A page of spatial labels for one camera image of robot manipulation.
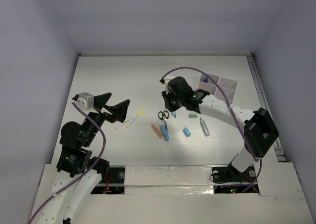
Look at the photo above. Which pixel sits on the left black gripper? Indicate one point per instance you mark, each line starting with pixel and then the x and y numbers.
pixel 106 112

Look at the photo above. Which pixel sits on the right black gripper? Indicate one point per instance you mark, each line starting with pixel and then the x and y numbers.
pixel 169 104

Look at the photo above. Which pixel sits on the black handled scissors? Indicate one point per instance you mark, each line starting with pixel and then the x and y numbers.
pixel 164 115

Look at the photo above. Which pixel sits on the white marker yellow cap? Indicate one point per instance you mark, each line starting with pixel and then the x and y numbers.
pixel 134 118

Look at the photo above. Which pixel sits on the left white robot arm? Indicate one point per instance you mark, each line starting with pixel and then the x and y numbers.
pixel 79 173

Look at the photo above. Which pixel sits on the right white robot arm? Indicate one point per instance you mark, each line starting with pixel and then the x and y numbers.
pixel 257 127

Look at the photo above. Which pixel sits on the green eraser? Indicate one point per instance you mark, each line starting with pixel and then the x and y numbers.
pixel 193 115

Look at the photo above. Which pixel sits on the white marker pen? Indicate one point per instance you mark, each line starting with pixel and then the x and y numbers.
pixel 125 122

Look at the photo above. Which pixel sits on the large blue highlighter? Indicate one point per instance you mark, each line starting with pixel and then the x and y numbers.
pixel 164 133

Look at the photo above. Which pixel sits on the orange highlighter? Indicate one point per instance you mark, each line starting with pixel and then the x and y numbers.
pixel 157 131

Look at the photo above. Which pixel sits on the short blue eraser cap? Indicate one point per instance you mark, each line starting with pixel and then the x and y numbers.
pixel 186 132

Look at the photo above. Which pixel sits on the grey green tipped marker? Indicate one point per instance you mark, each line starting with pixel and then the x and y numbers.
pixel 204 127

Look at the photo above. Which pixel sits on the white divided organizer box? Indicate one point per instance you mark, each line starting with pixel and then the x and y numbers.
pixel 227 85

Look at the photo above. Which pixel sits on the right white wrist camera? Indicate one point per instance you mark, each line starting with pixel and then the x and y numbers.
pixel 165 80

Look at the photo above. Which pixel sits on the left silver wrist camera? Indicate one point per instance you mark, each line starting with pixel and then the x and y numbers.
pixel 84 101

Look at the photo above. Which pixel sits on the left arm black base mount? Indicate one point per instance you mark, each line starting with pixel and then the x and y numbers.
pixel 113 183

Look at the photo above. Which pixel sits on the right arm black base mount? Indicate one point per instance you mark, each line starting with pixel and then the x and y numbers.
pixel 228 181

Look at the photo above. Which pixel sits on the aluminium side rail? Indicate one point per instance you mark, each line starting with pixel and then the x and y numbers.
pixel 280 155

